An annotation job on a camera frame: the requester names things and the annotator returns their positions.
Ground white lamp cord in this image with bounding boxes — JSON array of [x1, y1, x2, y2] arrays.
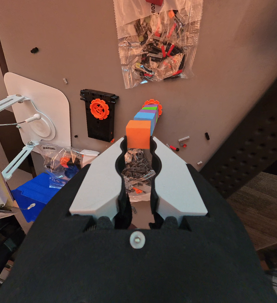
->
[[0, 114, 42, 127]]

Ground cluster of red grey pins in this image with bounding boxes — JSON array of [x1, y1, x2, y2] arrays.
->
[[166, 136, 191, 152]]

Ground blue plastic bin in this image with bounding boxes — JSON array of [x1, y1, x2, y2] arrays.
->
[[11, 172, 65, 223]]

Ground clear bag orange blue parts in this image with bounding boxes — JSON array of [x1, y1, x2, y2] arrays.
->
[[39, 144, 84, 190]]

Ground orange cube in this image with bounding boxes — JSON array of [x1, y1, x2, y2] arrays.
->
[[125, 120, 152, 149]]

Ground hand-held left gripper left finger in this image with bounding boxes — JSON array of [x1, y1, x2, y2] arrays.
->
[[69, 136, 132, 229]]

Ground black perforated panel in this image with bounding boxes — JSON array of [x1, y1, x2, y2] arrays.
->
[[199, 66, 277, 199]]

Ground black perforated block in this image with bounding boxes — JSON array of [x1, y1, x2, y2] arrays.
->
[[80, 89, 119, 142]]

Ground clear bag of grey parts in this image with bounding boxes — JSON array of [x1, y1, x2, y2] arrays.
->
[[121, 148, 158, 214]]

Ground grey desk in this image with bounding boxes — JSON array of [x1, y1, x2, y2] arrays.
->
[[0, 0, 277, 183]]

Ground clear bag of dark parts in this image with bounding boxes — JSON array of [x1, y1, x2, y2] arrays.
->
[[113, 0, 204, 89]]

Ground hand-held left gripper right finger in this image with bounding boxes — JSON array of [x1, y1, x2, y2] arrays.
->
[[149, 136, 208, 229]]

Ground white book stand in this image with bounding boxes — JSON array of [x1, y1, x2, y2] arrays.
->
[[0, 72, 71, 214]]

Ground orange gear wheel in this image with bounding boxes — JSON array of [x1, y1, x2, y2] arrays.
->
[[143, 99, 163, 117], [89, 99, 110, 119]]

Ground white paper packet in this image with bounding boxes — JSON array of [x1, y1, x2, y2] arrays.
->
[[80, 149, 100, 166]]

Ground blue cube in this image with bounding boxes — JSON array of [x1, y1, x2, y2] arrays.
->
[[134, 112, 158, 138]]

